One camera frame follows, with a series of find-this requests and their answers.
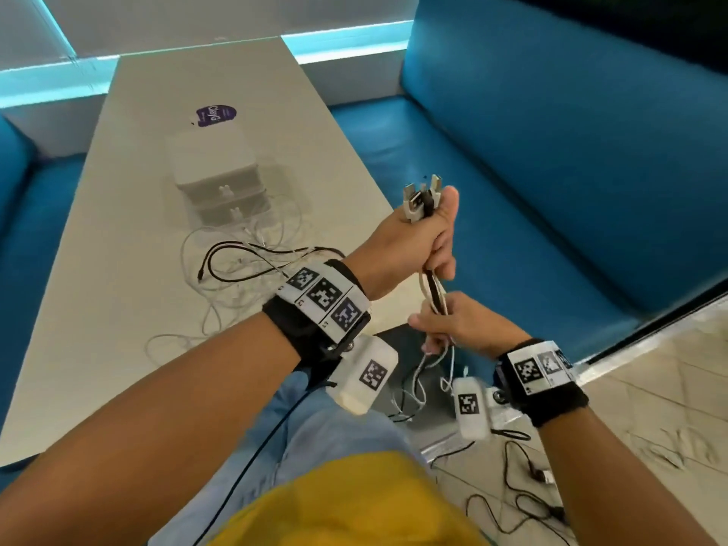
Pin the person's right hand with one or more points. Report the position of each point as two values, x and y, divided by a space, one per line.
472 326

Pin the person's left hand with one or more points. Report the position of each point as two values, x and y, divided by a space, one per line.
404 250

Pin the white mini drawer box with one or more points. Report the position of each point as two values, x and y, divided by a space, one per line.
210 156

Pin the person's right forearm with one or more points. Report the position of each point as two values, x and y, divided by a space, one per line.
614 489

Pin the person's left forearm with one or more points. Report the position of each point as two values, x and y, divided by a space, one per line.
125 432

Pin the blue sofa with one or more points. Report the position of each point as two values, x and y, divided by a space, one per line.
540 164
34 221

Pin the light blue jeans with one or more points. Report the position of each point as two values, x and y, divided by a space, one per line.
318 426

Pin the yellow shirt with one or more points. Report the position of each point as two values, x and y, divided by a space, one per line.
352 506

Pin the round purple sticker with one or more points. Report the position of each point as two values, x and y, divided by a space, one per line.
217 114

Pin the white table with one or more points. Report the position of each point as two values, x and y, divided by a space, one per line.
170 79

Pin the silver metal floor rail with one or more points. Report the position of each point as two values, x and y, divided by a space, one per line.
654 346

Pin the cyan wall light strips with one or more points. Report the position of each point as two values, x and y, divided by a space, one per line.
45 85

